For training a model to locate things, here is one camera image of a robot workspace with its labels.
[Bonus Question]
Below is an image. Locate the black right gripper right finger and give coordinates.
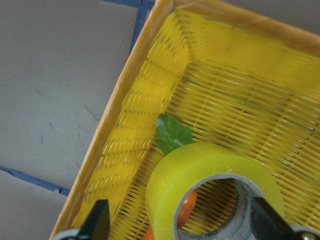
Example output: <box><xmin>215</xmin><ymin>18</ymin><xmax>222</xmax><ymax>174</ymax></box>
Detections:
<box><xmin>250</xmin><ymin>197</ymin><xmax>320</xmax><ymax>240</ymax></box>

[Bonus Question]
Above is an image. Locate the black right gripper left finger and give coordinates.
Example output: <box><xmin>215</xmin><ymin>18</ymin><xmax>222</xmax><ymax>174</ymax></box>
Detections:
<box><xmin>53</xmin><ymin>199</ymin><xmax>110</xmax><ymax>240</ymax></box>

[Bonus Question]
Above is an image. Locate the yellow tape roll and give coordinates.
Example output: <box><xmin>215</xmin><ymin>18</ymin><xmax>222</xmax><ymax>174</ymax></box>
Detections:
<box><xmin>145</xmin><ymin>142</ymin><xmax>285</xmax><ymax>240</ymax></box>

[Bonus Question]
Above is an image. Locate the orange toy carrot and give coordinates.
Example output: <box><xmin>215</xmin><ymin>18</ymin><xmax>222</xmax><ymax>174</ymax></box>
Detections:
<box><xmin>154</xmin><ymin>113</ymin><xmax>198</xmax><ymax>230</ymax></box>

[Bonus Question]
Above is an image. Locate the yellow plastic woven basket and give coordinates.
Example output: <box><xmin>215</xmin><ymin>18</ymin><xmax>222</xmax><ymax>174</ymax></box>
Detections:
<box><xmin>52</xmin><ymin>0</ymin><xmax>320</xmax><ymax>240</ymax></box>

